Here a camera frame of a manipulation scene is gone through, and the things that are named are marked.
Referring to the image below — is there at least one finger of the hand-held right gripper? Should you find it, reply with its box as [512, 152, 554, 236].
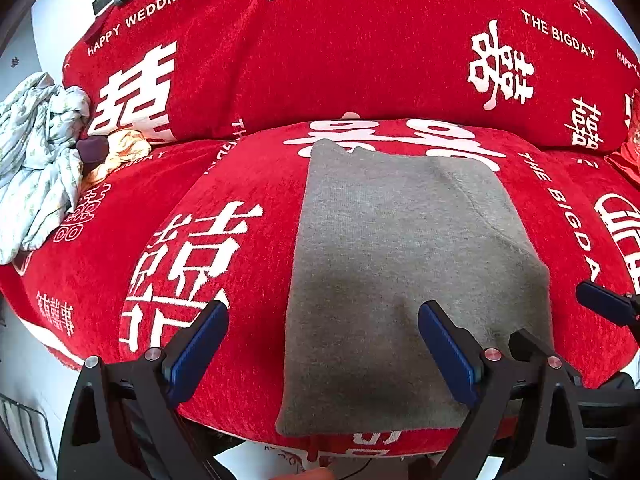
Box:
[507, 328, 586, 390]
[575, 281, 640, 328]

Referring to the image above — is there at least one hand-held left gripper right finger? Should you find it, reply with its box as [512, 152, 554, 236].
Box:
[418, 301, 591, 480]

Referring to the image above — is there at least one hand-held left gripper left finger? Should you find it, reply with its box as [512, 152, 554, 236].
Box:
[57, 300, 230, 480]

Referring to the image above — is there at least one grey knit sweater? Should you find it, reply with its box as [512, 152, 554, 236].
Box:
[276, 139, 553, 437]

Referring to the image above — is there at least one red embroidered cushion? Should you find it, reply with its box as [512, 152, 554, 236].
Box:
[604, 89, 640, 181]

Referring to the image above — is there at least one orange cloth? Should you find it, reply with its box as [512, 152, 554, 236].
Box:
[82, 129, 152, 188]

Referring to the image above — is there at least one dark purple cloth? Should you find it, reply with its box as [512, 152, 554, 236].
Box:
[76, 137, 110, 166]

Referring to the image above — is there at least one pale patterned crumpled cloth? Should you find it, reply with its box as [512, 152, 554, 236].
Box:
[0, 72, 92, 266]

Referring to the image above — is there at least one red printed sofa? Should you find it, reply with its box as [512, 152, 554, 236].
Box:
[0, 0, 640, 466]

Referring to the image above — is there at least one black wire rack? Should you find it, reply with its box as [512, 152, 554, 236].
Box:
[0, 392, 56, 473]

